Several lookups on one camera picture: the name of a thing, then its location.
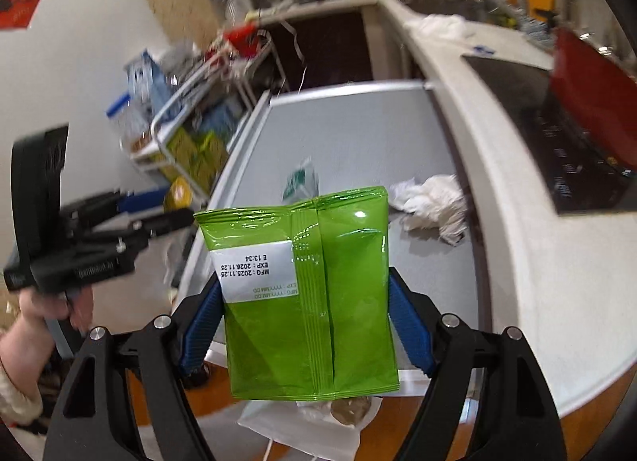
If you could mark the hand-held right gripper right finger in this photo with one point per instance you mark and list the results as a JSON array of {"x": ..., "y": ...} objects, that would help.
[{"x": 408, "y": 321}]

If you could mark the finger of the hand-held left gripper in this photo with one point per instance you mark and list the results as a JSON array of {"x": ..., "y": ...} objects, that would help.
[
  {"x": 144, "y": 200},
  {"x": 159, "y": 227}
]

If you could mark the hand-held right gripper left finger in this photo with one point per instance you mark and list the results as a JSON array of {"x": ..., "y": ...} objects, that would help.
[{"x": 201, "y": 326}]

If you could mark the green foil packet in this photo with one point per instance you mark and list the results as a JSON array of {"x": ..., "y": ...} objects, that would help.
[{"x": 308, "y": 316}]

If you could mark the white tissue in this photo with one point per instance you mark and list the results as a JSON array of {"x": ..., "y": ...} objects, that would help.
[{"x": 430, "y": 207}]

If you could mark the white paper bag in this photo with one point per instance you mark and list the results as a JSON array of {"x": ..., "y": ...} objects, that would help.
[{"x": 298, "y": 436}]

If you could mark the green white sachet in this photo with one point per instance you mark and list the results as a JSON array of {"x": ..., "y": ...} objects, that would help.
[{"x": 301, "y": 182}]

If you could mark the person's left forearm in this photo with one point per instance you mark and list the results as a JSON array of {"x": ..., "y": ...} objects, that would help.
[{"x": 20, "y": 366}]

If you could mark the person's left hand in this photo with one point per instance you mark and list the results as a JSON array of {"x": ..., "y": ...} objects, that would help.
[{"x": 50, "y": 309}]

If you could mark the yellow packet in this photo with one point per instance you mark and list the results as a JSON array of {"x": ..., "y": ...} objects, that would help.
[{"x": 176, "y": 197}]

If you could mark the green tea box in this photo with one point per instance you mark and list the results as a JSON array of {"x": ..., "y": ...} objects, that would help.
[
  {"x": 214, "y": 157},
  {"x": 184, "y": 147}
]

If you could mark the plastic jar blue lid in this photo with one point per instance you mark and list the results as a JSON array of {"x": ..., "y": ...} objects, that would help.
[{"x": 134, "y": 127}]

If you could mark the white metal storage cart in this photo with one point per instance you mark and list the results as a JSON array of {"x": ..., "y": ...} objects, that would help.
[{"x": 174, "y": 107}]

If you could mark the blue white coffee bag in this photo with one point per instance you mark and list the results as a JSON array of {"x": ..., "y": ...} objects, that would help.
[{"x": 144, "y": 78}]

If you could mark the red box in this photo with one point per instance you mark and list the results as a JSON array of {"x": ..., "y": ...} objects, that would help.
[{"x": 244, "y": 38}]

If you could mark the dark red base cabinet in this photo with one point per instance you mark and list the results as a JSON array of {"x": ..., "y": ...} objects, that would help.
[{"x": 328, "y": 48}]

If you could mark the black induction cooktop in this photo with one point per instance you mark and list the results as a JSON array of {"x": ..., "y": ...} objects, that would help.
[{"x": 522, "y": 107}]

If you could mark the blue clip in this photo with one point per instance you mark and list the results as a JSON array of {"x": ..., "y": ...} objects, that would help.
[{"x": 481, "y": 49}]

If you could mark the red cooking pot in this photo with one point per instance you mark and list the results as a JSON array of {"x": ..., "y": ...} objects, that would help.
[{"x": 592, "y": 92}]

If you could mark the white dishcloth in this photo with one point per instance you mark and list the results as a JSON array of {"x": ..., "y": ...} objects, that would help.
[{"x": 440, "y": 25}]

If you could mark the blue patterned bowl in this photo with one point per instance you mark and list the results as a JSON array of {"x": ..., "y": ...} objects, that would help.
[{"x": 540, "y": 33}]

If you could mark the steel sink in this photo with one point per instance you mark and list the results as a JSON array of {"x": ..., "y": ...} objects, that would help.
[{"x": 438, "y": 5}]

